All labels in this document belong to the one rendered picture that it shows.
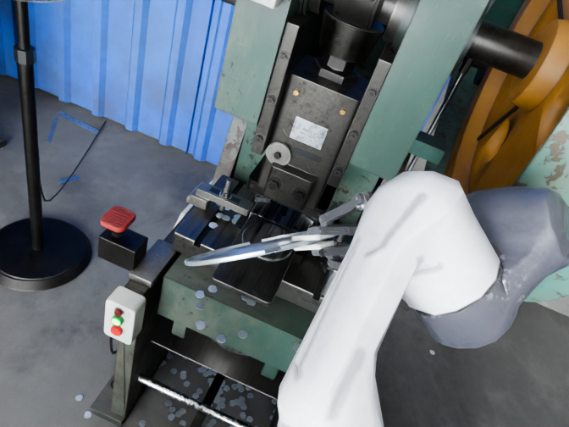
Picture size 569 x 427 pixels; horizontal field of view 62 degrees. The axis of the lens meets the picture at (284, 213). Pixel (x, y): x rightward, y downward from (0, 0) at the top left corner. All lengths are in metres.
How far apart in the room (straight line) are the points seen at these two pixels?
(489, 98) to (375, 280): 0.95
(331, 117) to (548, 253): 0.58
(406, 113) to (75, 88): 2.29
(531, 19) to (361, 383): 1.05
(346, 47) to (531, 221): 0.57
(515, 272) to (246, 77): 0.64
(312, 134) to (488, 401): 1.55
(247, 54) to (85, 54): 1.94
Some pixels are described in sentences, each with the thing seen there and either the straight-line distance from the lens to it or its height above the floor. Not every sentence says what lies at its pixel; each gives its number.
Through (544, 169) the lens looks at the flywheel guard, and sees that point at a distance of 0.63.
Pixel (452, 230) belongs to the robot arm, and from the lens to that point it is 0.42.
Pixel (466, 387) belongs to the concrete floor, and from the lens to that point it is 2.22.
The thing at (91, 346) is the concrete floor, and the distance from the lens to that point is 1.83.
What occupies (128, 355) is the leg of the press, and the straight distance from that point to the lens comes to 1.38.
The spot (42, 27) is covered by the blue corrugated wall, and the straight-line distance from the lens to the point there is 2.92.
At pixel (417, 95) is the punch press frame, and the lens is 0.88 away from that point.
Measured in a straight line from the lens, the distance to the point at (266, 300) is 1.00.
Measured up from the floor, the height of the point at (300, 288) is 0.70.
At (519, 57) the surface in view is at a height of 1.34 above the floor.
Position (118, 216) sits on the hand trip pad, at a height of 0.76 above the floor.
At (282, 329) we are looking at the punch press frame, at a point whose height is 0.65.
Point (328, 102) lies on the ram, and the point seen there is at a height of 1.15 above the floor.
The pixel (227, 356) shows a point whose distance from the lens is 1.47.
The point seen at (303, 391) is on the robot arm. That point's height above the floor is 1.23.
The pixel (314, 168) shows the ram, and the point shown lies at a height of 0.99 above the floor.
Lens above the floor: 1.53
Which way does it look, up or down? 38 degrees down
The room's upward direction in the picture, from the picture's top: 20 degrees clockwise
